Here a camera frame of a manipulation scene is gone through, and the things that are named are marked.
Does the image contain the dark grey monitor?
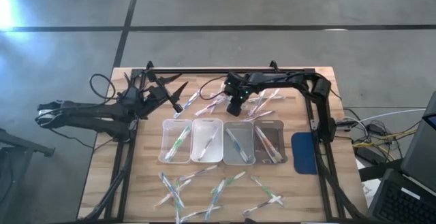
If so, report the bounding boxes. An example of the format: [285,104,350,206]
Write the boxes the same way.
[400,91,436,186]

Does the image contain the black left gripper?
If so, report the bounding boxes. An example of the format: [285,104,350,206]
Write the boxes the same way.
[117,71,189,118]

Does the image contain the black usb hub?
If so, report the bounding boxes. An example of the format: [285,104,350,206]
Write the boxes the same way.
[335,117,357,131]

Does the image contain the black metal stand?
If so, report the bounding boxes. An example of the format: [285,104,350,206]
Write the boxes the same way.
[0,127,56,157]

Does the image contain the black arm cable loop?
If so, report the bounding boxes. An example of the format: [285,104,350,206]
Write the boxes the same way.
[89,73,119,101]

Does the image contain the white plastic bin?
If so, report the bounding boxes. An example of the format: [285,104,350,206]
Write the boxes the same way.
[191,116,225,163]

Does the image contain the upper pile of wrapped toothbrushes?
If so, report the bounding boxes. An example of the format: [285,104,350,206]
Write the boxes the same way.
[172,89,201,120]

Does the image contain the white paper sheet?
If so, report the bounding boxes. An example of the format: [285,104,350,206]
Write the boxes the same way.
[360,179,383,198]

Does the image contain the blue toothbrush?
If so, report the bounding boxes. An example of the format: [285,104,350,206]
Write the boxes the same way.
[230,128,253,163]
[225,127,249,163]
[158,171,186,209]
[204,177,226,222]
[209,95,229,106]

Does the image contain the blue mat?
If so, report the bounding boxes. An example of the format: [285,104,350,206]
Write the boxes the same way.
[290,131,319,176]

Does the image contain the smoky brown plastic bin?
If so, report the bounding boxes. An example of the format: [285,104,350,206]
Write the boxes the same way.
[253,118,290,165]

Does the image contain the grey plastic bin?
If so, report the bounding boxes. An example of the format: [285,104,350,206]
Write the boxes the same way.
[222,120,257,166]

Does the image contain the white cable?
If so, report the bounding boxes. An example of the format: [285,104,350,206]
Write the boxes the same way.
[359,108,426,125]

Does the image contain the black aluminium table frame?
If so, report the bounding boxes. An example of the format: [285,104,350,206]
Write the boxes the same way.
[76,59,372,224]

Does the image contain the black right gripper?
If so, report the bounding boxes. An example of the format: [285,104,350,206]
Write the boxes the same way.
[223,72,255,117]

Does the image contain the black power brick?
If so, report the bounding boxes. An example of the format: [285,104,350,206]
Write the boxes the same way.
[355,146,378,165]

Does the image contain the black laptop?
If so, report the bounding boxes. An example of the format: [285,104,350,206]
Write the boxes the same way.
[366,167,436,224]

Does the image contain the black power adapter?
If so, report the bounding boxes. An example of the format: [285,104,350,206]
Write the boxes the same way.
[369,123,386,136]

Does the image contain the clear plastic bin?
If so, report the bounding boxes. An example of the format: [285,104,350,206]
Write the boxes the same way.
[157,118,194,165]

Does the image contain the purple toothbrush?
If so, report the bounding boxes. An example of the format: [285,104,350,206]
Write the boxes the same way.
[178,206,222,224]
[193,96,228,116]
[178,163,219,182]
[198,126,219,162]
[242,109,277,123]
[241,194,284,217]

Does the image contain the yellow cable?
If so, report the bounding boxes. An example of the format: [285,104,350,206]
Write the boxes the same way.
[352,128,422,150]

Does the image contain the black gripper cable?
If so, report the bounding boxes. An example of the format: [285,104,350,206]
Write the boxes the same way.
[198,75,228,101]

